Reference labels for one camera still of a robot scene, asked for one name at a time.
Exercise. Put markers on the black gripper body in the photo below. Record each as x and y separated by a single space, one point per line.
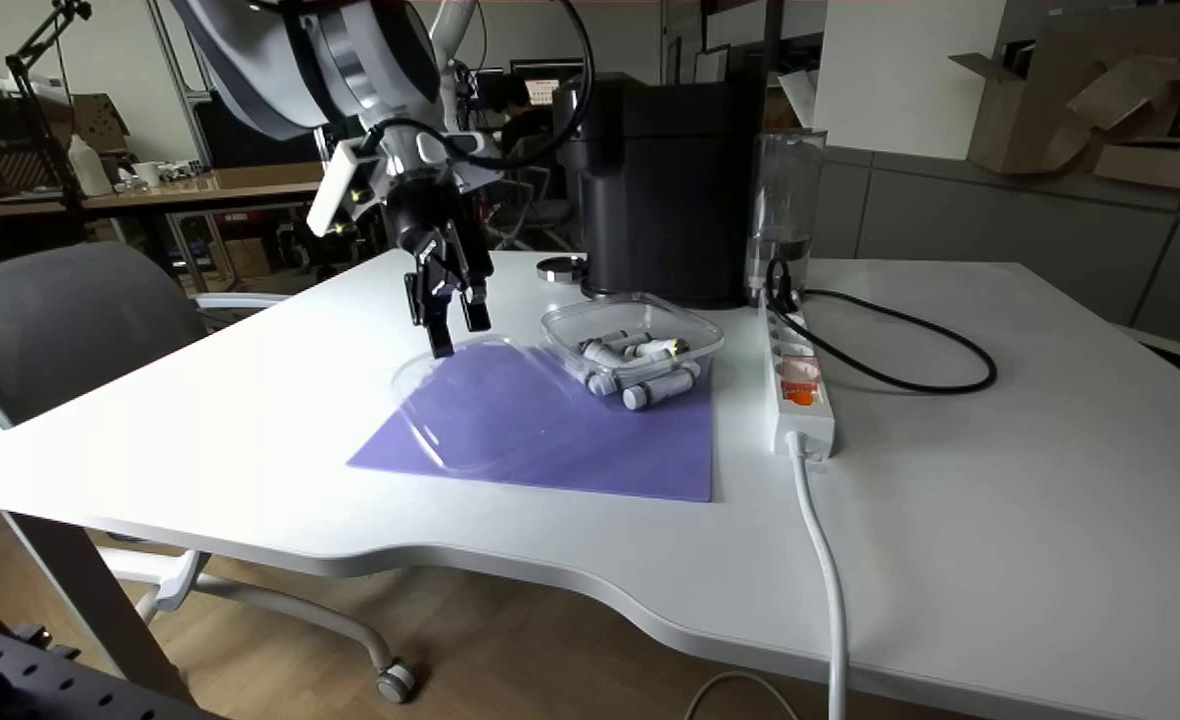
432 221

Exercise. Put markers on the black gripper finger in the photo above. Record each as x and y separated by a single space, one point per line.
477 298
436 314

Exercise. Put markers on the clear plastic clamshell container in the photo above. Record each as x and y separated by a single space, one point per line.
481 413

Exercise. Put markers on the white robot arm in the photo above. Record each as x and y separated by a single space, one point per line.
309 60

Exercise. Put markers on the white black-banded battery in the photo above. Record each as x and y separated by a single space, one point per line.
603 383
663 390
658 348
603 355

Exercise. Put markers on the purple rectangular mat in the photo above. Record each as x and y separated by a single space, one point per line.
613 452

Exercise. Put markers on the black coffee machine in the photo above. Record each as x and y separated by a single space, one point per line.
670 187

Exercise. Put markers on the clear water tank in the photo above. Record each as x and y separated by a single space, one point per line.
784 215

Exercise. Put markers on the white power strip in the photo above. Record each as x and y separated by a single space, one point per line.
803 386

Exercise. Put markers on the grey office chair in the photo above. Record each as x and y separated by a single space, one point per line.
71 335

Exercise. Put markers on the black desk lamp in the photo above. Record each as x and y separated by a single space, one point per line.
43 43

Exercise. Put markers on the black perforated board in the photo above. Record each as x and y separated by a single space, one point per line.
43 681

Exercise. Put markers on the open cardboard box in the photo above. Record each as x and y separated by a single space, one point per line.
1095 95

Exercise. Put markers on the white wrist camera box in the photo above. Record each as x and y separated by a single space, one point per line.
332 187

